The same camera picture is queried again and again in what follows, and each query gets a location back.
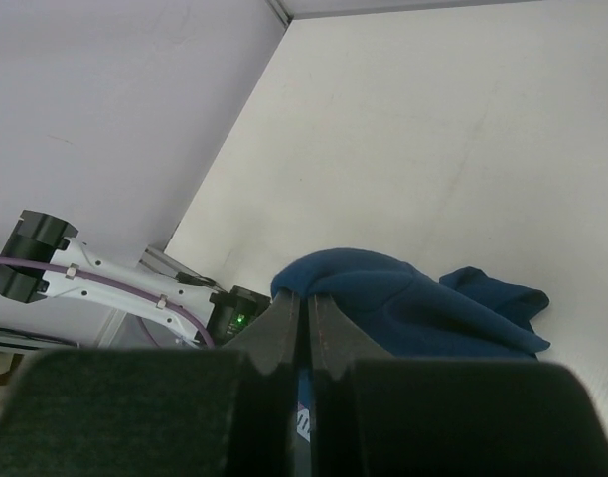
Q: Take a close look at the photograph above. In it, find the aluminium mounting rail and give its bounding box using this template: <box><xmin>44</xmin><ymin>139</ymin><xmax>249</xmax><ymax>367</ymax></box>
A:
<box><xmin>95</xmin><ymin>246</ymin><xmax>222</xmax><ymax>349</ymax></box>

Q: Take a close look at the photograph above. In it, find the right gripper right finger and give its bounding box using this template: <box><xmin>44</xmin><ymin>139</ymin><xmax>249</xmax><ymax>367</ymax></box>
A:
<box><xmin>307</xmin><ymin>295</ymin><xmax>392</xmax><ymax>381</ymax></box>

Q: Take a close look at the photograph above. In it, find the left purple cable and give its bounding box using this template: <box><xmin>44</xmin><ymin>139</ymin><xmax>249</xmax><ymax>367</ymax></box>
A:
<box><xmin>0</xmin><ymin>255</ymin><xmax>217</xmax><ymax>349</ymax></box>

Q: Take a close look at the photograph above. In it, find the blue mickey t shirt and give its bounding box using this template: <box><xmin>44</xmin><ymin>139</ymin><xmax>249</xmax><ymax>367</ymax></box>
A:
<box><xmin>269</xmin><ymin>246</ymin><xmax>552</xmax><ymax>443</ymax></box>

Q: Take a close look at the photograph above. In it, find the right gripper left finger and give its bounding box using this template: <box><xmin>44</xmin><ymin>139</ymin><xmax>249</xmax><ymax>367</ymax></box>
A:
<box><xmin>223</xmin><ymin>290</ymin><xmax>300</xmax><ymax>376</ymax></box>

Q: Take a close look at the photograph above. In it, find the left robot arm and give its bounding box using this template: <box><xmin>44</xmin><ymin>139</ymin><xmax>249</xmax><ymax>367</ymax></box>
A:
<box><xmin>0</xmin><ymin>210</ymin><xmax>271</xmax><ymax>348</ymax></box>

